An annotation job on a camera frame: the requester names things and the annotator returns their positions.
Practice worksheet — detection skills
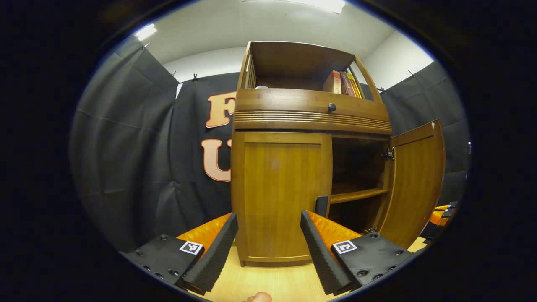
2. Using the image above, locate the wooden cabinet drawer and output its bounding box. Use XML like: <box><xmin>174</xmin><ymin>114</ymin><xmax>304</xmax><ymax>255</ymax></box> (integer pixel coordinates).
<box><xmin>233</xmin><ymin>88</ymin><xmax>393</xmax><ymax>135</ymax></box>

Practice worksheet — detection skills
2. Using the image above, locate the wooden shoe cabinet door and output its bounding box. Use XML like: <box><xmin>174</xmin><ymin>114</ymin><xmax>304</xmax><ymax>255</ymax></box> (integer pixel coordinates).
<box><xmin>232</xmin><ymin>131</ymin><xmax>333</xmax><ymax>264</ymax></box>
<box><xmin>373</xmin><ymin>120</ymin><xmax>446</xmax><ymax>250</ymax></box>

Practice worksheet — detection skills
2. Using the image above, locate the yellow book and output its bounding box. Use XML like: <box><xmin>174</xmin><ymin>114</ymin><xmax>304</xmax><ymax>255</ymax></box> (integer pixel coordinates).
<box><xmin>346</xmin><ymin>73</ymin><xmax>362</xmax><ymax>99</ymax></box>

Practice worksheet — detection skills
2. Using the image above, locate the dark red book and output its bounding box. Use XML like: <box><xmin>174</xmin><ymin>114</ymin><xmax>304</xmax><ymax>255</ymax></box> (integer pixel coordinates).
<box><xmin>339</xmin><ymin>71</ymin><xmax>352</xmax><ymax>96</ymax></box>

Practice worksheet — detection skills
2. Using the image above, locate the black backdrop cloth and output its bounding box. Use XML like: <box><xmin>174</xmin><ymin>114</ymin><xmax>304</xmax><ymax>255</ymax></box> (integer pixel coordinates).
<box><xmin>71</xmin><ymin>36</ymin><xmax>470</xmax><ymax>252</ymax></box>

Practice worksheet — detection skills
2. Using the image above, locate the wooden inner cabinet shelf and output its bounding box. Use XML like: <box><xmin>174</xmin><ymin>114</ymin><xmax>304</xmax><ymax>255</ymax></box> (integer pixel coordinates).
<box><xmin>330</xmin><ymin>188</ymin><xmax>388</xmax><ymax>205</ymax></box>

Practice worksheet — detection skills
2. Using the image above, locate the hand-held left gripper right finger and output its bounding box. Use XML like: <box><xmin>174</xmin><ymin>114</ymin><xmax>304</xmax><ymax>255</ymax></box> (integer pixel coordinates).
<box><xmin>300</xmin><ymin>210</ymin><xmax>426</xmax><ymax>296</ymax></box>

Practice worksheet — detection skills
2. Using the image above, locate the wooden double-door shoe cabinet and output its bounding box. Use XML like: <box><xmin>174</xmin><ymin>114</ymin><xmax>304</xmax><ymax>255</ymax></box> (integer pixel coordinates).
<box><xmin>230</xmin><ymin>41</ymin><xmax>394</xmax><ymax>268</ymax></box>

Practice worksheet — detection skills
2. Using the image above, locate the long ceiling light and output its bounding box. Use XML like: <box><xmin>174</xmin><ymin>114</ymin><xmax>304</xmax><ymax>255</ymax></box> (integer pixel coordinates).
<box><xmin>243</xmin><ymin>0</ymin><xmax>347</xmax><ymax>14</ymax></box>

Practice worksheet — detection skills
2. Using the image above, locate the small ceiling light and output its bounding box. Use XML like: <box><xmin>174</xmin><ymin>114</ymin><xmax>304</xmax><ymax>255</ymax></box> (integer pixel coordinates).
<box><xmin>135</xmin><ymin>23</ymin><xmax>158</xmax><ymax>41</ymax></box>

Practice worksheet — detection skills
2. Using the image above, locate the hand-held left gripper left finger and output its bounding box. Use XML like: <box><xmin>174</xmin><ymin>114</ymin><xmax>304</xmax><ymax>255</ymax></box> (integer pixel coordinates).
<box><xmin>120</xmin><ymin>212</ymin><xmax>240</xmax><ymax>296</ymax></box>

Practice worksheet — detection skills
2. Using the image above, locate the tan book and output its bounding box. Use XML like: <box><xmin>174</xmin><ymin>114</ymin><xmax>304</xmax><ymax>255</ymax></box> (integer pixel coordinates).
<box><xmin>322</xmin><ymin>70</ymin><xmax>341</xmax><ymax>94</ymax></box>

